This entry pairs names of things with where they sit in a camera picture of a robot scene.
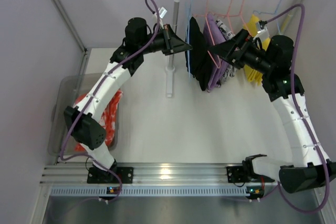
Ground light blue wire hanger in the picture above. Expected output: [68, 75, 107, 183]
[186, 0, 193, 82]

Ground orange white patterned trousers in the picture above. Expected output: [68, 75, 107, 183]
[72, 89, 123, 153]

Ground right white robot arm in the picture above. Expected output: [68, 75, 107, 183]
[208, 29, 335, 194]

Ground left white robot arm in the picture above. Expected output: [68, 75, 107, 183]
[64, 17, 192, 184]

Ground black white patterned trousers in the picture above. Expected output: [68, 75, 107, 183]
[215, 18, 239, 86]

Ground purple trousers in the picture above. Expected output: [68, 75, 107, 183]
[203, 13, 235, 92]

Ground pink hanger with yellow trousers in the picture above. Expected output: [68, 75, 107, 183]
[238, 0, 252, 36]

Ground empty light blue hanger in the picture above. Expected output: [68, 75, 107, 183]
[253, 0, 282, 35]

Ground pink hanger with patterned trousers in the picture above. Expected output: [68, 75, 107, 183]
[213, 0, 245, 32]

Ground yellow trousers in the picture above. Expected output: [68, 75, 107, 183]
[244, 14, 270, 86]

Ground translucent grey plastic bin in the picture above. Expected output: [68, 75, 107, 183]
[48, 73, 119, 156]

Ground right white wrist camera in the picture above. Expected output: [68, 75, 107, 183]
[255, 20, 269, 42]

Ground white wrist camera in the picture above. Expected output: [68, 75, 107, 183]
[159, 6, 167, 19]
[255, 20, 269, 42]

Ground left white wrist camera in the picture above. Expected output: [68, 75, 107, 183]
[159, 6, 167, 19]

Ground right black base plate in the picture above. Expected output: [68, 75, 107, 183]
[226, 166, 275, 184]

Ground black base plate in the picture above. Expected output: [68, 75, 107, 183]
[87, 166, 133, 184]
[226, 166, 275, 184]

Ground aluminium mounting rail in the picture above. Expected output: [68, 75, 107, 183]
[39, 162, 326, 186]

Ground slotted grey cable duct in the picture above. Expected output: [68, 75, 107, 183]
[50, 186, 254, 197]

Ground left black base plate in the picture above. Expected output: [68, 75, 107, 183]
[87, 166, 133, 184]

